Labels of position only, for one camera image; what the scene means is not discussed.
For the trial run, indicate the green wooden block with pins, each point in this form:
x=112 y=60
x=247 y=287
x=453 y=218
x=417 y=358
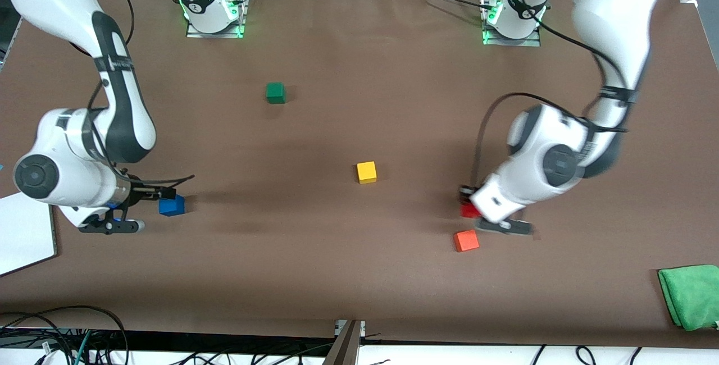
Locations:
x=275 y=92

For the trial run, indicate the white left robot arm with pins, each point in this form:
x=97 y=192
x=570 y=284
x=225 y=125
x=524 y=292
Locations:
x=612 y=5

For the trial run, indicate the yellow wooden block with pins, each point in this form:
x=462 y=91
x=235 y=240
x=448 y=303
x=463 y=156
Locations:
x=366 y=172

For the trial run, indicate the green folded cloth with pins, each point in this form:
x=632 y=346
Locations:
x=694 y=297

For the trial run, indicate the orange wooden block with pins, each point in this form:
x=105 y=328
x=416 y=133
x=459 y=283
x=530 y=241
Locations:
x=466 y=240

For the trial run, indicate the red wooden block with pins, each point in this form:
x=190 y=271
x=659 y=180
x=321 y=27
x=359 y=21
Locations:
x=469 y=211

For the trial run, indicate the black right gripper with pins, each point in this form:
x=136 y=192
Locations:
x=139 y=192

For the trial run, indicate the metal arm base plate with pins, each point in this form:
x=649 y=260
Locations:
x=194 y=33
x=533 y=42

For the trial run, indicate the blue wooden block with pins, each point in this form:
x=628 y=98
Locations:
x=174 y=208

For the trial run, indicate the white flat board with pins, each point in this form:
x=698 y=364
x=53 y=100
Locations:
x=25 y=241

